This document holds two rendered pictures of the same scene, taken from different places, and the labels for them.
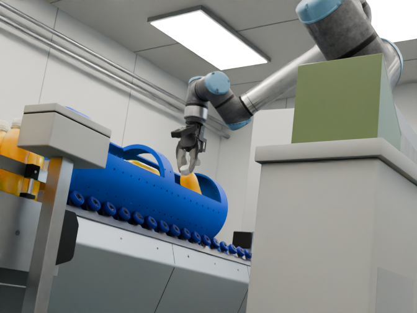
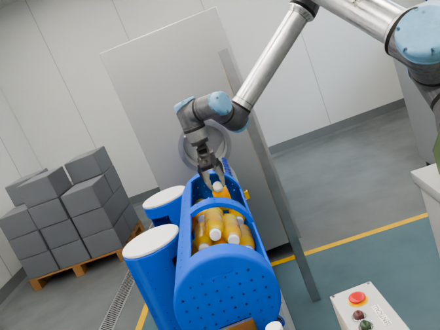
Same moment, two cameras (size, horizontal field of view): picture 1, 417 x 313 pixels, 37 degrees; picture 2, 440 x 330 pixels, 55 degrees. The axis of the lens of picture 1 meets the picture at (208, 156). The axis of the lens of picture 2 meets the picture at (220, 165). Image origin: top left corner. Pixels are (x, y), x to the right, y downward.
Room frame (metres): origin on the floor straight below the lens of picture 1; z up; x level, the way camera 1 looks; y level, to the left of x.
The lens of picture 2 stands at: (0.86, 0.84, 1.69)
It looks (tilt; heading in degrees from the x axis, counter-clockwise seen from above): 14 degrees down; 331
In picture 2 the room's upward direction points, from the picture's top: 22 degrees counter-clockwise
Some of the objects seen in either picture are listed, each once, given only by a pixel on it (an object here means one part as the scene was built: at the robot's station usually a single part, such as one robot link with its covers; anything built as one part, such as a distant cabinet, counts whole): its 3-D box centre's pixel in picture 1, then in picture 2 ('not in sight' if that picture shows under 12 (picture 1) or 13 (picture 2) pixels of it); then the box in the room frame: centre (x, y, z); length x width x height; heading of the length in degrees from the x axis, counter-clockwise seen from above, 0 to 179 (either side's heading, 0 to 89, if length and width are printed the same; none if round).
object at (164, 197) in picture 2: not in sight; (164, 196); (3.18, -0.02, 1.03); 0.28 x 0.28 x 0.01
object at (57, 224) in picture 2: not in sight; (71, 215); (6.00, 0.09, 0.59); 1.20 x 0.80 x 1.19; 52
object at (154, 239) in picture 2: not in sight; (150, 240); (2.66, 0.32, 1.03); 0.28 x 0.28 x 0.01
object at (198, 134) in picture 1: (193, 136); (204, 153); (2.33, 0.07, 1.35); 0.09 x 0.08 x 0.12; 149
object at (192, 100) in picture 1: (198, 94); (189, 114); (2.32, 0.07, 1.52); 0.10 x 0.09 x 0.12; 26
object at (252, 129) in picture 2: not in sight; (272, 184); (2.86, -0.57, 0.85); 0.06 x 0.06 x 1.70; 59
